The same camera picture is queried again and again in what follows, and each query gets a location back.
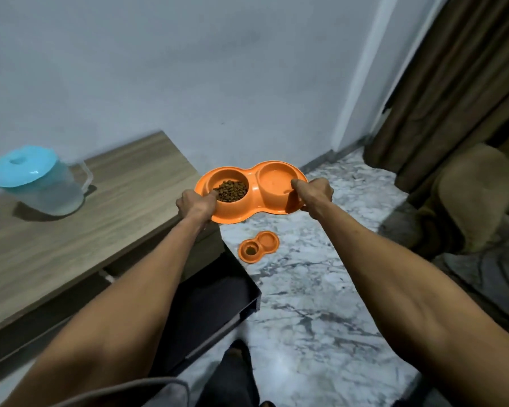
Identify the person's left hand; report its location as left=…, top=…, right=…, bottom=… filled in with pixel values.
left=176, top=189, right=219, bottom=228

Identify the person's right hand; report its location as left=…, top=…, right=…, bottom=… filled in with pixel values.
left=290, top=178, right=335, bottom=220

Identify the large orange double pet bowl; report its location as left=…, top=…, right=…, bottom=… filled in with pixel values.
left=194, top=160, right=309, bottom=225

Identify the person's left forearm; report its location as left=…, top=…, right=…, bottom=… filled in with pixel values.
left=0, top=215, right=213, bottom=407

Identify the person's right forearm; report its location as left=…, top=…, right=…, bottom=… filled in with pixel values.
left=310, top=201, right=509, bottom=407

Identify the brown dry pet food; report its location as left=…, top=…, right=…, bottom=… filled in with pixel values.
left=214, top=180, right=249, bottom=203

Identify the small orange double pet bowl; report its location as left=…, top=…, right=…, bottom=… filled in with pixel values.
left=238, top=231, right=280, bottom=264

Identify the open dark drawer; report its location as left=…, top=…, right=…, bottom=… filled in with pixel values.
left=148, top=246, right=262, bottom=378

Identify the wooden cabinet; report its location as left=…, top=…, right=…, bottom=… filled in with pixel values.
left=0, top=131, right=225, bottom=378

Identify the clear jug with blue lid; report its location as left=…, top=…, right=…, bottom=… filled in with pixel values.
left=0, top=145, right=94, bottom=217

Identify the tan plush cushion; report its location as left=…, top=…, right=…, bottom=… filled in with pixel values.
left=411, top=143, right=509, bottom=256

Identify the brown curtain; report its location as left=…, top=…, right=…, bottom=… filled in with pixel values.
left=363, top=0, right=509, bottom=208

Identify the person's dark trouser leg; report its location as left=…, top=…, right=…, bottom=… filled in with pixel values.
left=195, top=340, right=276, bottom=407

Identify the grey shirt hem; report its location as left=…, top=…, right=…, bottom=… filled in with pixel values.
left=47, top=377, right=191, bottom=407

